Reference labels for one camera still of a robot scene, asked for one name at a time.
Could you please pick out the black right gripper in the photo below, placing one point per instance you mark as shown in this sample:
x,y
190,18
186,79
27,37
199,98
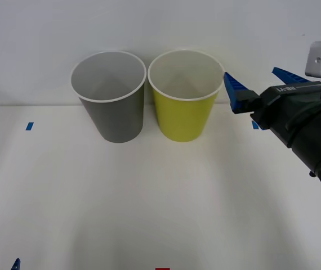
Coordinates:
x,y
278,109

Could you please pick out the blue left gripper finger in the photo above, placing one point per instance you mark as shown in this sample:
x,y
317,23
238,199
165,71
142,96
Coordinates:
x,y
16,264

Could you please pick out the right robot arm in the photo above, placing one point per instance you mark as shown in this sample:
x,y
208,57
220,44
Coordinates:
x,y
318,140

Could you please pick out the yellow-green plastic waste bin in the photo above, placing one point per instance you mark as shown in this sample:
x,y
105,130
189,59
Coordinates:
x,y
183,118

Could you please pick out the grey plastic waste bin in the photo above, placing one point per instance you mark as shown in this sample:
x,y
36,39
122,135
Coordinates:
x,y
115,121

